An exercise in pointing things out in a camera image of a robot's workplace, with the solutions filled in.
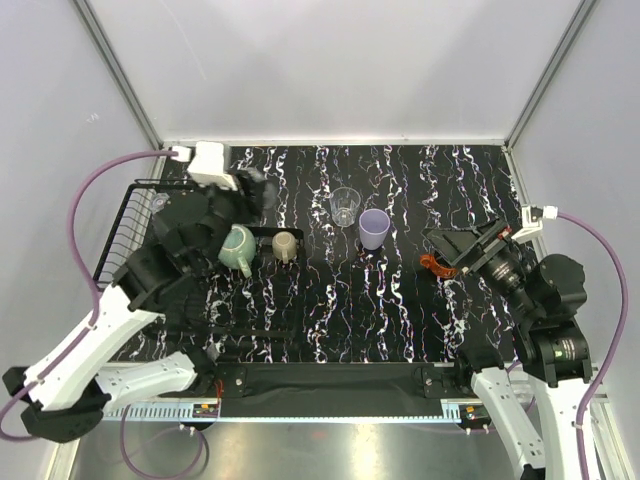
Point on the green glazed ceramic mug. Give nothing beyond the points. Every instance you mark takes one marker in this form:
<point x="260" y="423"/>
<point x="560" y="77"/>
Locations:
<point x="239" y="250"/>

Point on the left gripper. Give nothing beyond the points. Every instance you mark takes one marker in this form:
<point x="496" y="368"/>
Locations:
<point x="250" y="197"/>

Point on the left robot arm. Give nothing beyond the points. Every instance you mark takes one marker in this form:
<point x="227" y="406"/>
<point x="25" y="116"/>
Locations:
<point x="67" y="393"/>

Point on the grey cable duct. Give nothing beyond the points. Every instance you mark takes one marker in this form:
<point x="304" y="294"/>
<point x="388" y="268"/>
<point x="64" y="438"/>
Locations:
<point x="190" y="412"/>

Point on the small beige mug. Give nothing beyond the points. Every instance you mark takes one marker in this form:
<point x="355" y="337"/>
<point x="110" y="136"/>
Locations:
<point x="284" y="246"/>

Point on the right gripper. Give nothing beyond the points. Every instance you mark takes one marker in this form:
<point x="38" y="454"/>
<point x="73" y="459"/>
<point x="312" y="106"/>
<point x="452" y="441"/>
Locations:
<point x="453" y="243"/>

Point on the small clear glass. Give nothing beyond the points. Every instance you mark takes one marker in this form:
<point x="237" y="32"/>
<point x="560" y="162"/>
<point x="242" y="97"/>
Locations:
<point x="158" y="202"/>

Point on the black wire dish rack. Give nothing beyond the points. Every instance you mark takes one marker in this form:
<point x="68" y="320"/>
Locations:
<point x="176" y="274"/>

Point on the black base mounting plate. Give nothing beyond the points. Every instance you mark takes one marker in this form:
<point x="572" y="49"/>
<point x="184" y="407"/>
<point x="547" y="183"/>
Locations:
<point x="331" y="390"/>

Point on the lilac plastic cup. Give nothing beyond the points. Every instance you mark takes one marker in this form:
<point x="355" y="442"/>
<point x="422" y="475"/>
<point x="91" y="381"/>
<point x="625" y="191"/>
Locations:
<point x="373" y="228"/>

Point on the orange black mug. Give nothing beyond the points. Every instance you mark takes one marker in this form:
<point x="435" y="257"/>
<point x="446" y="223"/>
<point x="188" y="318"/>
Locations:
<point x="441" y="271"/>

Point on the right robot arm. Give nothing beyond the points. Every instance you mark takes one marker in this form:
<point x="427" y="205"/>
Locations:
<point x="548" y="342"/>

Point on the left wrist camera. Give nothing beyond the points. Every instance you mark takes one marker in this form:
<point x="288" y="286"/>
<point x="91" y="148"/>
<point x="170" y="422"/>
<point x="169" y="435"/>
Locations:
<point x="208" y="164"/>

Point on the tall clear glass tumbler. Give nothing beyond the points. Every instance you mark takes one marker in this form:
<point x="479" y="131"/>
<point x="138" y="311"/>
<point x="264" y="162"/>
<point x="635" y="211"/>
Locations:
<point x="344" y="205"/>

